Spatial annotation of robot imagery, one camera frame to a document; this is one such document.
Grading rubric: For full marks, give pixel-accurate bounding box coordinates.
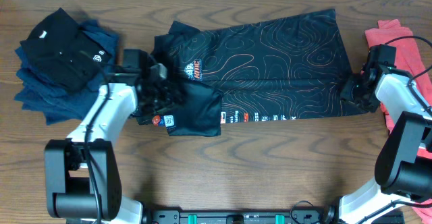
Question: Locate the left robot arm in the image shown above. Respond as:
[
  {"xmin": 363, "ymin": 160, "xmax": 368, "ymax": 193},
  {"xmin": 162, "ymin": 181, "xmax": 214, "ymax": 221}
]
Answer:
[{"xmin": 44, "ymin": 49, "xmax": 183, "ymax": 223}]

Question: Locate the folded navy blue shirt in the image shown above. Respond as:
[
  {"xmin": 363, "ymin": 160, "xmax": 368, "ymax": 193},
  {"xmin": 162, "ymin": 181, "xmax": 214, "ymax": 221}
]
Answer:
[{"xmin": 14, "ymin": 20, "xmax": 119, "ymax": 125}]

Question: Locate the black orange patterned jersey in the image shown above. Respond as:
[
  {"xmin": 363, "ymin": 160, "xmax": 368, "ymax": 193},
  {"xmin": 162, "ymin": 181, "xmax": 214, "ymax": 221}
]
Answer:
[{"xmin": 136, "ymin": 9, "xmax": 361, "ymax": 137}]

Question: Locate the red shirt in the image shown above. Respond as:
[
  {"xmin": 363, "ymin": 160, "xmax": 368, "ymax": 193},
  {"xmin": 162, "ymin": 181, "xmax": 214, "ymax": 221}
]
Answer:
[{"xmin": 364, "ymin": 19, "xmax": 431, "ymax": 223}]

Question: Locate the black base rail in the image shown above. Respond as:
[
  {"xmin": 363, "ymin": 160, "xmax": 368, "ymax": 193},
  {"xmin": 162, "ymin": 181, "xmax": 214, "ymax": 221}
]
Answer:
[{"xmin": 140, "ymin": 200, "xmax": 345, "ymax": 224}]

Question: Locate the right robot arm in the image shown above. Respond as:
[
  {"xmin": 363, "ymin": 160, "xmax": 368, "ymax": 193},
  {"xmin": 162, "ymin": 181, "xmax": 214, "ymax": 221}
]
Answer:
[{"xmin": 326, "ymin": 44, "xmax": 431, "ymax": 223}]

